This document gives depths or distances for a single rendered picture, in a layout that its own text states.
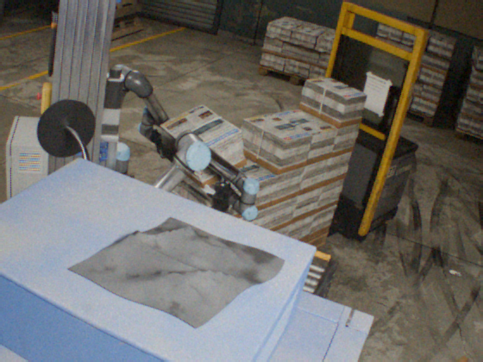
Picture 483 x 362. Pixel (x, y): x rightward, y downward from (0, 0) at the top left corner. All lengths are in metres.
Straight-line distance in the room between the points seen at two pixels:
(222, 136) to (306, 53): 5.51
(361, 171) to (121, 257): 3.80
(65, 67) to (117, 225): 1.47
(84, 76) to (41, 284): 1.66
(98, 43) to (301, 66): 6.09
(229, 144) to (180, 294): 2.00
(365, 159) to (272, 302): 3.71
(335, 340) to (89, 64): 1.69
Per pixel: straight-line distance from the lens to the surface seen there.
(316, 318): 1.31
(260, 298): 0.99
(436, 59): 8.12
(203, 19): 10.70
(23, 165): 2.65
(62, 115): 1.48
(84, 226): 1.10
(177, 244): 1.03
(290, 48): 8.33
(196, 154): 2.40
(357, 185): 4.74
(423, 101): 8.25
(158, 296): 0.94
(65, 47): 2.48
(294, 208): 3.87
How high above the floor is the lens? 2.36
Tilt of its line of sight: 27 degrees down
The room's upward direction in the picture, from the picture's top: 12 degrees clockwise
